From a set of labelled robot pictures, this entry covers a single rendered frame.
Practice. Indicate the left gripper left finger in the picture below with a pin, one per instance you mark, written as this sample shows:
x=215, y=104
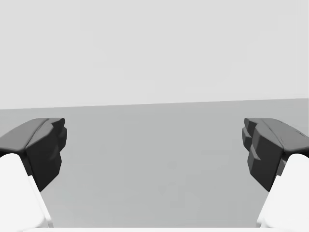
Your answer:
x=36, y=154

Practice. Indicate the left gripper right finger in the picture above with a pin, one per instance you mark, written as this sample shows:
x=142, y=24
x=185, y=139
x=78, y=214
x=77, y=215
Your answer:
x=270, y=157

